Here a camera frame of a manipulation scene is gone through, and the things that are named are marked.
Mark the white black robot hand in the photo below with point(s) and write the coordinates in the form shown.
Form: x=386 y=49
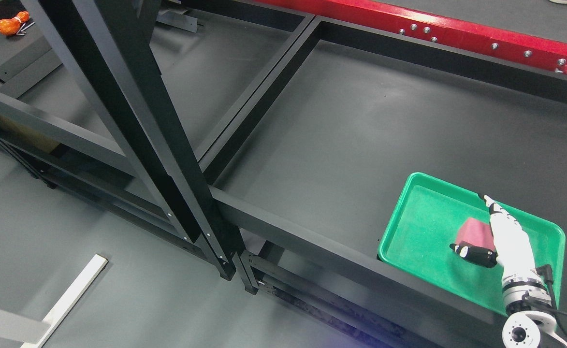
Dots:
x=512 y=249

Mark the pink foam block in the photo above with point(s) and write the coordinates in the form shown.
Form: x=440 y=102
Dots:
x=475 y=233

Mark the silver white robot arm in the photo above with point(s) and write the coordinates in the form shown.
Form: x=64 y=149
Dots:
x=528 y=306

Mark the green plastic tray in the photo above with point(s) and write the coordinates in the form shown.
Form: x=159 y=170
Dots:
x=424 y=223

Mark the black metal shelf right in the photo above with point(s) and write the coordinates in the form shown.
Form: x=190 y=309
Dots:
x=315 y=161

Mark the black metal shelf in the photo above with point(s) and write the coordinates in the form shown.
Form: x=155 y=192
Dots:
x=315 y=161
x=133 y=105

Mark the black metal shelf left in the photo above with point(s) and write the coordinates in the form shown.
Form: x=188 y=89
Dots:
x=133 y=105

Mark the red metal beam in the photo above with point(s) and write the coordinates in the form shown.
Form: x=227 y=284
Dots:
x=509 y=45

